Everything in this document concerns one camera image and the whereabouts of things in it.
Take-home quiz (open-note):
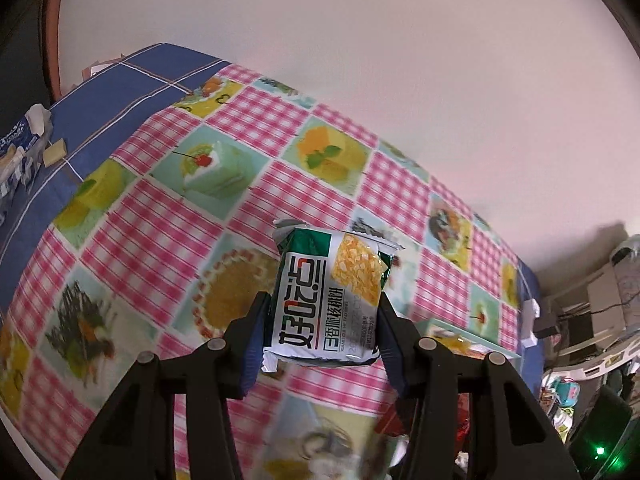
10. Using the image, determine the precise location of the green white cracker packet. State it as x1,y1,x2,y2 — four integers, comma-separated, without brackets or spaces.
262,219,401,373

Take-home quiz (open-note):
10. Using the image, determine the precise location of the yellow orange snack packet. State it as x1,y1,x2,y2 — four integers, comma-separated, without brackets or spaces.
433,333,489,360

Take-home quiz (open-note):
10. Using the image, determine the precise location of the red crinkled candy packet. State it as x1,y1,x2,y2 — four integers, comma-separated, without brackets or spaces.
454,392,471,453

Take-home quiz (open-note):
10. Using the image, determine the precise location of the white tray with green rim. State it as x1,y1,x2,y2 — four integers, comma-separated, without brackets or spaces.
416,318,522,370

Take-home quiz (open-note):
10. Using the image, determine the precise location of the white shelf with clutter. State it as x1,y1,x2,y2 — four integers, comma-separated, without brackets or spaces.
522,234,640,480

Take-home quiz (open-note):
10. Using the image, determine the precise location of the pink checkered fruit tablecloth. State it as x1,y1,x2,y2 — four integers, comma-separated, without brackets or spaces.
1,64,518,474

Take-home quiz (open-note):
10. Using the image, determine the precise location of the small beige cake piece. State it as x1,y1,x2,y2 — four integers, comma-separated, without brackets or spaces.
42,139,67,168

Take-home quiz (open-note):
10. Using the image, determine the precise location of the torn blue white wrapper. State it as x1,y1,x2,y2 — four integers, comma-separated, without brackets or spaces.
1,103,53,200

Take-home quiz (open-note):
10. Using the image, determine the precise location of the blue plaid tablecloth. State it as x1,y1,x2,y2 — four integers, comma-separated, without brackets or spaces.
1,44,229,312

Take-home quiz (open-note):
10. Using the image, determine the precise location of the pink board by wall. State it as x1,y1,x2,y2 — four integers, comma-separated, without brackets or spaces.
40,0,63,102

